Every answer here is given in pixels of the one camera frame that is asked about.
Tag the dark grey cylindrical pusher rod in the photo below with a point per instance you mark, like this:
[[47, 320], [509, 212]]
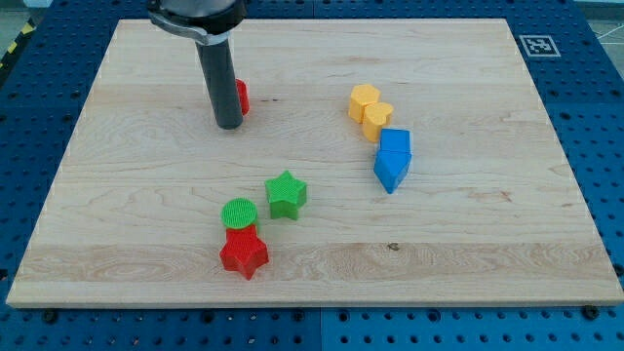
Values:
[[219, 75]]

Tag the red circle block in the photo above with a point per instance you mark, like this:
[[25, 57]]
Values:
[[243, 94]]

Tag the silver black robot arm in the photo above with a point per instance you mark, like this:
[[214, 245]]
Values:
[[208, 23]]

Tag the green circle block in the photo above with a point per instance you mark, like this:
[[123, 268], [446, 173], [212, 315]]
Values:
[[239, 213]]

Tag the yellow hexagon block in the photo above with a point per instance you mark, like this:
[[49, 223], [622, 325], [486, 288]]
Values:
[[361, 96]]

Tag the green star block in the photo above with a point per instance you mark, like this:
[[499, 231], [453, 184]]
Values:
[[285, 195]]

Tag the yellow heart block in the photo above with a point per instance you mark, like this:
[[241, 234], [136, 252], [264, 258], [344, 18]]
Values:
[[376, 117]]

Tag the blue cube block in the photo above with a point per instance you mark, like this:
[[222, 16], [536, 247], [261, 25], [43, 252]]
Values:
[[395, 140]]

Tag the red star block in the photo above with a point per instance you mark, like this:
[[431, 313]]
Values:
[[243, 251]]

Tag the light wooden board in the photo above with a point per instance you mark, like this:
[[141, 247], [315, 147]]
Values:
[[489, 214]]

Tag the blue pentagon block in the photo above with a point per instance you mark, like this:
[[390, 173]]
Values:
[[391, 168]]

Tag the white fiducial marker tag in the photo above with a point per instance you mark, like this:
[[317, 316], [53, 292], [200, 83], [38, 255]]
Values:
[[539, 46]]

